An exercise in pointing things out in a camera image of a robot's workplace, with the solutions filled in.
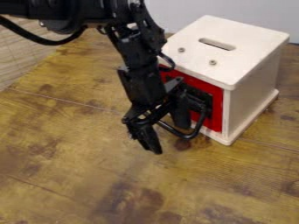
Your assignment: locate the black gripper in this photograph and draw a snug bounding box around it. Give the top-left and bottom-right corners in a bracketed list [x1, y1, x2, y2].
[118, 65, 192, 155]

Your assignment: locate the black metal drawer handle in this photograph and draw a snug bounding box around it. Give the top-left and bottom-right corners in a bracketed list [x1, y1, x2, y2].
[155, 88, 208, 141]

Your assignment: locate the red drawer front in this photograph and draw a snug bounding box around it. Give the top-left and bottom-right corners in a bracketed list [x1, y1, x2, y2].
[162, 70, 223, 132]

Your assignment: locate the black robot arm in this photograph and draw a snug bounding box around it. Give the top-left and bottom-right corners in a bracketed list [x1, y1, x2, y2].
[0, 0, 191, 154]

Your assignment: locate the white wooden box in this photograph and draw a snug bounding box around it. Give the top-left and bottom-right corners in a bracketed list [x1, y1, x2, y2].
[163, 15, 290, 145]

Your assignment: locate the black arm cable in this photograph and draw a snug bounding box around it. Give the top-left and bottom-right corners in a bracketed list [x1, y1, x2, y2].
[156, 52, 176, 73]

